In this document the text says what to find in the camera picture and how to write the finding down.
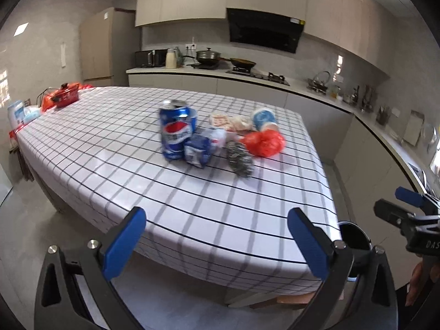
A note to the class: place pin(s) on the brown wooden stool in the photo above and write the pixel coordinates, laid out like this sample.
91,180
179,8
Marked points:
296,301

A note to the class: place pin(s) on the upper wall cabinets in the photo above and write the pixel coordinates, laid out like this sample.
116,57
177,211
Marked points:
362,27

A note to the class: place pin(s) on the grey lidded cooking pot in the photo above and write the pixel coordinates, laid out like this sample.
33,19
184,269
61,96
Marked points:
208,57

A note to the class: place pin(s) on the blue milk carton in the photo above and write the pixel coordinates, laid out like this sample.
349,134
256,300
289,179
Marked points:
199,148

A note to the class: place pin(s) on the black microwave oven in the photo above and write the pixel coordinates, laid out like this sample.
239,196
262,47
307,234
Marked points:
150,58

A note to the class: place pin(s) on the dark glass bottle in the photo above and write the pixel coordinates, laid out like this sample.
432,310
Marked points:
355,96

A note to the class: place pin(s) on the black wok pan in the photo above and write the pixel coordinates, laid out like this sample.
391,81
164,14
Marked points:
240,63

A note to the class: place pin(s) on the blue patterned paper cup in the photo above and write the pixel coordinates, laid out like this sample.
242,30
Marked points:
264,119

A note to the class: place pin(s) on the black trash bucket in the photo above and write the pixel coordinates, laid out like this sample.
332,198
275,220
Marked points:
360,244

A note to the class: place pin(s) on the white cutting board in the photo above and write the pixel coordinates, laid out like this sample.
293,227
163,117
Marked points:
413,128

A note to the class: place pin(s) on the white paper towel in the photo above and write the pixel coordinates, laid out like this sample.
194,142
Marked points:
240,123

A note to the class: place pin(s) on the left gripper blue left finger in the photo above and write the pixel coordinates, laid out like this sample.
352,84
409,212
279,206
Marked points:
120,242

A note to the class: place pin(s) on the cream electric kettle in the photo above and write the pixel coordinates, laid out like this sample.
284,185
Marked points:
171,58

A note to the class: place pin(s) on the blue and white bowl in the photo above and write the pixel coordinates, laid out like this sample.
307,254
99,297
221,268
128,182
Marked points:
193,115

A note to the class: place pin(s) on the blue Pepsi can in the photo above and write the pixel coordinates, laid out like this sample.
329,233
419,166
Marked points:
175,128

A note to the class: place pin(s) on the round metal strainer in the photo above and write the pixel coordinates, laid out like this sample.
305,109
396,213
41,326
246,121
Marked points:
429,134

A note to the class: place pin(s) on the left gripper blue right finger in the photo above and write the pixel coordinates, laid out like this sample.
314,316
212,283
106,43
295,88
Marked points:
312,241

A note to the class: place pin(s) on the black gas stove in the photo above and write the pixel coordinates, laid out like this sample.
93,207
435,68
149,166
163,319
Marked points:
278,79

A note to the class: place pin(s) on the black utensil holder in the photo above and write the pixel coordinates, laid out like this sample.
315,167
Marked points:
383,115

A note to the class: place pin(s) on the kettle with round handle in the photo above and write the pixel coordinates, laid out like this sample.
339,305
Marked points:
319,83

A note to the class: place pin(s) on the black range hood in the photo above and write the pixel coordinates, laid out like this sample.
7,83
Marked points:
269,30

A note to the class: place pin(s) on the person's right hand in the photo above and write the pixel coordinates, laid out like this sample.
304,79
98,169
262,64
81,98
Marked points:
416,284

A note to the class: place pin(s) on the beige refrigerator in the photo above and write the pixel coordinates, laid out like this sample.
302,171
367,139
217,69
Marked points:
108,43

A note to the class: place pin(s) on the steel wool scrubber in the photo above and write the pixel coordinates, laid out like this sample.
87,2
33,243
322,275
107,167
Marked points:
239,159

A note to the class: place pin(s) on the lower kitchen cabinets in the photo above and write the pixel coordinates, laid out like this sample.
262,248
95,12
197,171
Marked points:
367,163

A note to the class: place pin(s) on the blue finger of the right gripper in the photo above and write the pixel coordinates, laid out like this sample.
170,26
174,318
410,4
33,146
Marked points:
410,197
396,216

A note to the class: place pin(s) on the red plastic bag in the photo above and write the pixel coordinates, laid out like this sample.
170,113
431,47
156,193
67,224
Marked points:
264,144

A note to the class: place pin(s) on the blue white tissue pack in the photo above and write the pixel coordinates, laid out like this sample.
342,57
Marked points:
18,114

